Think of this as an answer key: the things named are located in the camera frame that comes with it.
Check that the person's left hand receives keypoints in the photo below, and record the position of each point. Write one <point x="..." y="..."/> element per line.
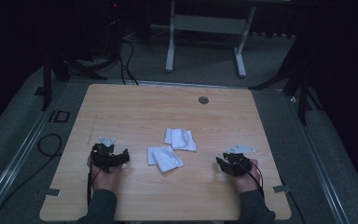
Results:
<point x="105" y="182"/>

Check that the metal floor rail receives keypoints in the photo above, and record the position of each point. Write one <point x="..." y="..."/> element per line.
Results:
<point x="318" y="161"/>
<point x="11" y="169"/>

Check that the white sock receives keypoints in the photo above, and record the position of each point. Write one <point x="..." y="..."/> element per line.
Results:
<point x="180" y="139"/>
<point x="164" y="158"/>

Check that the person's right hand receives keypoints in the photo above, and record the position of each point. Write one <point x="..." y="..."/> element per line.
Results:
<point x="248" y="182"/>

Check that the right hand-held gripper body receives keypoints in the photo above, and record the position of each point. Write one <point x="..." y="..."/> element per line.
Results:
<point x="238" y="160"/>

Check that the round table grommet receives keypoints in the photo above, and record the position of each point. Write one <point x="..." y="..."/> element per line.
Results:
<point x="203" y="100"/>

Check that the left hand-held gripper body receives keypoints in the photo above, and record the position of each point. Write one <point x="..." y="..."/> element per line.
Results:
<point x="103" y="153"/>

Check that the black metal stand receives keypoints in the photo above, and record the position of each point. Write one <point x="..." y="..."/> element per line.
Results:
<point x="47" y="84"/>
<point x="303" y="93"/>

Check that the white metal desk frame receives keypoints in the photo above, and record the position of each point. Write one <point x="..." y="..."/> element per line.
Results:
<point x="209" y="24"/>

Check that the black floor tape marking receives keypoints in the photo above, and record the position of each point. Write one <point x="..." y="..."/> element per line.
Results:
<point x="59" y="116"/>

